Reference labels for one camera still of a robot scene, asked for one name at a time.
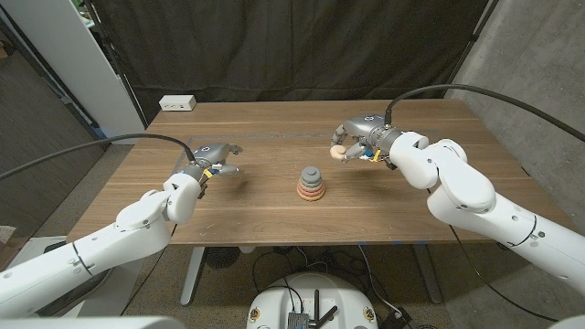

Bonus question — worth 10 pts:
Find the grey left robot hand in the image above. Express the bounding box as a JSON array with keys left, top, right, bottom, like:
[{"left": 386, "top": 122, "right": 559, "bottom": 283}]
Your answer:
[{"left": 180, "top": 143, "right": 244, "bottom": 183}]

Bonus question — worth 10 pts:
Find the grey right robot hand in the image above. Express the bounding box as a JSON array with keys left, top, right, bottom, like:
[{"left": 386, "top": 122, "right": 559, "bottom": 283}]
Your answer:
[{"left": 331, "top": 113, "right": 404, "bottom": 165}]

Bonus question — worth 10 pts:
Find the white power strip box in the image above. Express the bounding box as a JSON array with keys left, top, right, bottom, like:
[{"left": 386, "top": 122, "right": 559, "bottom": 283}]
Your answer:
[{"left": 158, "top": 94, "right": 197, "bottom": 112}]

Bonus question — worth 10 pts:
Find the round black floor fan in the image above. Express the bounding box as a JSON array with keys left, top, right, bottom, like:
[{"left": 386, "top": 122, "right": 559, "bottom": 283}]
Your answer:
[{"left": 204, "top": 246, "right": 242, "bottom": 270}]

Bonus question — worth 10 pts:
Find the black curtain backdrop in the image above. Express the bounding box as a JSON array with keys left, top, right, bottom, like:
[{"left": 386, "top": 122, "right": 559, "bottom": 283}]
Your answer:
[{"left": 89, "top": 0, "right": 493, "bottom": 122}]

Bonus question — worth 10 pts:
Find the white table leg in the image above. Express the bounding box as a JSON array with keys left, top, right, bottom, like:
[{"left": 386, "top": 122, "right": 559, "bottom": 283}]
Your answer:
[{"left": 179, "top": 246, "right": 207, "bottom": 307}]

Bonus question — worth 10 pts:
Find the grey table leg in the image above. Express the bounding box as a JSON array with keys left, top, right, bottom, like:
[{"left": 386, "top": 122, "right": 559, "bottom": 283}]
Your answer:
[{"left": 410, "top": 244, "right": 444, "bottom": 305}]

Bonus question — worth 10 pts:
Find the white robot torso base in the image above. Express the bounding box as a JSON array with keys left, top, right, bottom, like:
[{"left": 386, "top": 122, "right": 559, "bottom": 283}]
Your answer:
[{"left": 245, "top": 272, "right": 379, "bottom": 329}]

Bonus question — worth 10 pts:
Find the black power adapter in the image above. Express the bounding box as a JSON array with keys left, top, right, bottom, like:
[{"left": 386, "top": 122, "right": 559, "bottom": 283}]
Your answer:
[{"left": 381, "top": 306, "right": 412, "bottom": 329}]

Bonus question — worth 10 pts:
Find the black antenna electronics module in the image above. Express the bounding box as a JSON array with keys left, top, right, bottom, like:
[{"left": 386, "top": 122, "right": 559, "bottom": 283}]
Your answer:
[{"left": 286, "top": 289, "right": 339, "bottom": 329}]

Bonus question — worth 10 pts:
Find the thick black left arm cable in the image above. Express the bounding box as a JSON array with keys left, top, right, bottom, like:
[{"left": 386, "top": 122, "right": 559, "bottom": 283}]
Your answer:
[{"left": 0, "top": 133, "right": 198, "bottom": 181}]

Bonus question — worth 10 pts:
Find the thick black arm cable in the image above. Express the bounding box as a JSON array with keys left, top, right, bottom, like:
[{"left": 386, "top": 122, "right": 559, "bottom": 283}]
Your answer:
[
  {"left": 383, "top": 83, "right": 585, "bottom": 143},
  {"left": 0, "top": 133, "right": 198, "bottom": 181}
]

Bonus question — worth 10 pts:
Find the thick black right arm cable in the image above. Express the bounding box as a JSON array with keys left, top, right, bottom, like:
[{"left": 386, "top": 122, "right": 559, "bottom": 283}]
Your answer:
[{"left": 383, "top": 83, "right": 585, "bottom": 143}]

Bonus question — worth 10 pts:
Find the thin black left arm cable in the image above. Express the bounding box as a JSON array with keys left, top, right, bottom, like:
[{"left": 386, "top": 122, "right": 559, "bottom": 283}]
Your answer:
[{"left": 119, "top": 222, "right": 179, "bottom": 317}]

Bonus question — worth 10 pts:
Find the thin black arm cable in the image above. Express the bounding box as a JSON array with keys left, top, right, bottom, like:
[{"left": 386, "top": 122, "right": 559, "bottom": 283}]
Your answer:
[
  {"left": 448, "top": 224, "right": 559, "bottom": 324},
  {"left": 119, "top": 222, "right": 179, "bottom": 317}
]

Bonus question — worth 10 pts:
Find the white floor cable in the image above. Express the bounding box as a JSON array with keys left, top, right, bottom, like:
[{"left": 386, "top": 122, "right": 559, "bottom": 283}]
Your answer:
[{"left": 357, "top": 245, "right": 406, "bottom": 317}]

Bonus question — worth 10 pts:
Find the white wall panel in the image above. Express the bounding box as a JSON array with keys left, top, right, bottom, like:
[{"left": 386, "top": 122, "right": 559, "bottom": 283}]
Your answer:
[{"left": 0, "top": 0, "right": 146, "bottom": 145}]

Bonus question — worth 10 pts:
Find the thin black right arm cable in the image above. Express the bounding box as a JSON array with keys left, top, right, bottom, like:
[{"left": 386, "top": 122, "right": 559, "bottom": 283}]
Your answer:
[{"left": 448, "top": 224, "right": 559, "bottom": 324}]

